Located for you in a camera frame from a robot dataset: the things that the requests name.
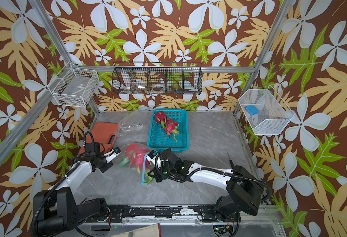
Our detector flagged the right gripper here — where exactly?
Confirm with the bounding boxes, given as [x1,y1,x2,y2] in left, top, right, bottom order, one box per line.
[146,162,177,182]

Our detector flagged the clear zip-top bag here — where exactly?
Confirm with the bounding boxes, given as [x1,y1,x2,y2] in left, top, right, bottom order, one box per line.
[118,110,150,139]
[132,144,153,186]

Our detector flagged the dragon fruit bag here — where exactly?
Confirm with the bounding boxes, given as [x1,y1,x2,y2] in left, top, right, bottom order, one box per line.
[163,119,179,142]
[154,111,167,128]

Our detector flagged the dragon fruit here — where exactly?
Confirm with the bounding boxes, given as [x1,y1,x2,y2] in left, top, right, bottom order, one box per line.
[119,143,150,174]

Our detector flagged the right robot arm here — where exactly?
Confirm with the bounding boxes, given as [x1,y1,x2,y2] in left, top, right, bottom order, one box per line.
[144,149,273,222]

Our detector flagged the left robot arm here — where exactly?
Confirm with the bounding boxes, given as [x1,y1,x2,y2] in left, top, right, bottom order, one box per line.
[30,131,121,237]

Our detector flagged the red plastic tool case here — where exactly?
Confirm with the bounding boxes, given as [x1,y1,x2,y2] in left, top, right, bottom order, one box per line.
[90,122,120,153]

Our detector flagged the teal plastic basket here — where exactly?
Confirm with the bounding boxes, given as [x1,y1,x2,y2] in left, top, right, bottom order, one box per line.
[147,109,189,152]

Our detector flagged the blue sponge in basket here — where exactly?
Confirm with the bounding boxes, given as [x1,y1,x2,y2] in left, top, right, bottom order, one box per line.
[245,105,259,116]

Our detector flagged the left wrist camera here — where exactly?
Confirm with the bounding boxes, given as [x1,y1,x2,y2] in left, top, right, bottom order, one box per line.
[103,147,121,163]

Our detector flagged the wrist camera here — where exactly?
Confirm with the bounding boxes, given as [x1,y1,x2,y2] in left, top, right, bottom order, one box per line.
[146,150,161,168]
[103,147,121,163]

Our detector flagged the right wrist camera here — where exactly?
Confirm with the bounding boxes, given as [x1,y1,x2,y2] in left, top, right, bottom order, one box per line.
[146,150,161,168]

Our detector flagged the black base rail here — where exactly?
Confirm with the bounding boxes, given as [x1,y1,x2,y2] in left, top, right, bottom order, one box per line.
[102,204,242,223]

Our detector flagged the black handled screwdriver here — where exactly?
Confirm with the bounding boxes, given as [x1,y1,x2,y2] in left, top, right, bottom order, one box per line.
[227,152,235,169]

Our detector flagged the white wire basket left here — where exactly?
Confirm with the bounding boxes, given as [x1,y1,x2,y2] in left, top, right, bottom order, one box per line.
[50,67,99,108]

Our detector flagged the white wire basket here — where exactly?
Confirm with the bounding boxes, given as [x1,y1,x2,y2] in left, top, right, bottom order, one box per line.
[238,86,294,136]
[50,67,99,108]

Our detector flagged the black wire wall basket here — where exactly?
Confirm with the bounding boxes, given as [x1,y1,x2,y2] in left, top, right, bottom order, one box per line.
[110,62,203,95]

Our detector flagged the white wire basket right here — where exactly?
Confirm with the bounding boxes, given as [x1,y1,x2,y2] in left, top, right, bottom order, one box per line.
[238,86,294,136]

